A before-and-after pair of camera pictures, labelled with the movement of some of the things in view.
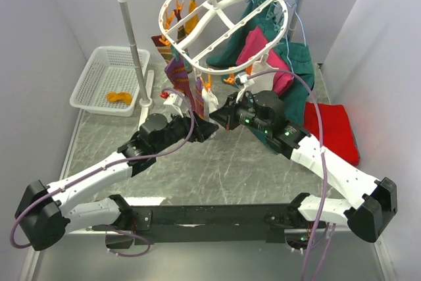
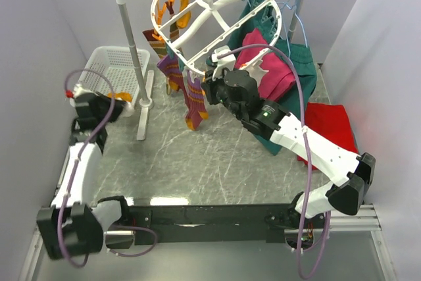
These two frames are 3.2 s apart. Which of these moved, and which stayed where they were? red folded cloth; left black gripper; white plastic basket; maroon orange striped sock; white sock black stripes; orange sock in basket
Moved: maroon orange striped sock; left black gripper; white sock black stripes
Stayed: orange sock in basket; white plastic basket; red folded cloth
